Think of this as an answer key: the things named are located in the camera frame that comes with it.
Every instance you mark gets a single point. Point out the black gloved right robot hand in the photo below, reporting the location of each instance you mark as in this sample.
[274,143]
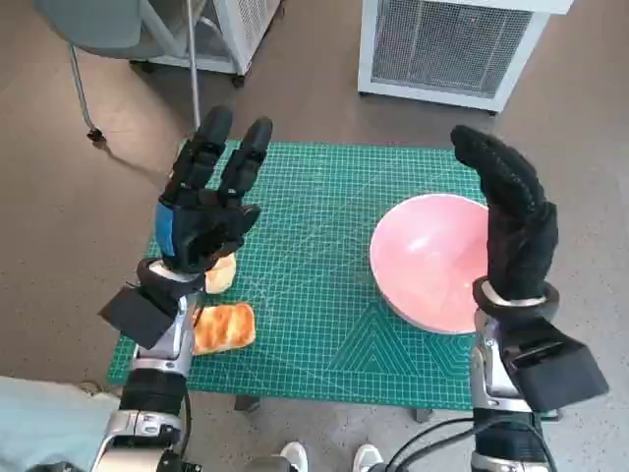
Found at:
[516,221]

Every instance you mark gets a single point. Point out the grey chair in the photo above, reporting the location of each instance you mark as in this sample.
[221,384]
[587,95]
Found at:
[98,24]

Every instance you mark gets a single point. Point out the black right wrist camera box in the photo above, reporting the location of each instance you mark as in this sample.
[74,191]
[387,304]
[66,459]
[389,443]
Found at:
[560,369]

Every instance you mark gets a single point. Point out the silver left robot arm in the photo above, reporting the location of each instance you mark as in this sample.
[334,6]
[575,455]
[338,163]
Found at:
[157,366]

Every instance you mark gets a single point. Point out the person's beige shoe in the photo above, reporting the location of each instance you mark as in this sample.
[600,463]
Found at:
[93,388]

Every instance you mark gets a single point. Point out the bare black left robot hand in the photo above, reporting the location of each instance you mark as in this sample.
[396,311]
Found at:
[196,231]

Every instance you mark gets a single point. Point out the black table bracket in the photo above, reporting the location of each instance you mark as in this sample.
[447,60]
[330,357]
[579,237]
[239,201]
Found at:
[247,404]
[423,415]

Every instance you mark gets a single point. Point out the white cabinet with mesh panel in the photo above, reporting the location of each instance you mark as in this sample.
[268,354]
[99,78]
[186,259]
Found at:
[442,44]

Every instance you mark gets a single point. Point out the white shoe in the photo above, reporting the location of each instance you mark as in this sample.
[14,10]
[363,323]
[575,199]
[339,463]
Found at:
[367,457]
[295,454]

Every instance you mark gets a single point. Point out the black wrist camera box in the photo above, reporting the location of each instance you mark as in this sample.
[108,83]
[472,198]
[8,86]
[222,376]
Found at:
[560,369]
[137,314]

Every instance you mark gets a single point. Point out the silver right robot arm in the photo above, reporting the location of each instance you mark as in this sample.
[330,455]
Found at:
[489,373]

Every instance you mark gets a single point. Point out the round bread bun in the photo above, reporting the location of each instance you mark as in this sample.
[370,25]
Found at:
[221,279]

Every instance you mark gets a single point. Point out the rectangular toasted bread loaf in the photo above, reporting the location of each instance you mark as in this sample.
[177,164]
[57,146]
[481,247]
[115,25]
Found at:
[226,327]

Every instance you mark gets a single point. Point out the green cutting mat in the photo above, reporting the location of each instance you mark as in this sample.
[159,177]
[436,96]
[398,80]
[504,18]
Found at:
[304,319]

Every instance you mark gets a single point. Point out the silver metal pole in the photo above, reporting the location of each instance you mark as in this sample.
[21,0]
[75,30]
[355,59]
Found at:
[194,74]

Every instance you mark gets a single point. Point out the white wheeled cabinet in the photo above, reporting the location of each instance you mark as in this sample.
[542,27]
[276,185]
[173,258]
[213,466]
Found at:
[241,29]

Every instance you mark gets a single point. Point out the pink bowl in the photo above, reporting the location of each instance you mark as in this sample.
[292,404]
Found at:
[422,255]

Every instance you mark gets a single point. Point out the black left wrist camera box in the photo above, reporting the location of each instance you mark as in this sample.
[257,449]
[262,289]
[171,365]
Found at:
[137,314]

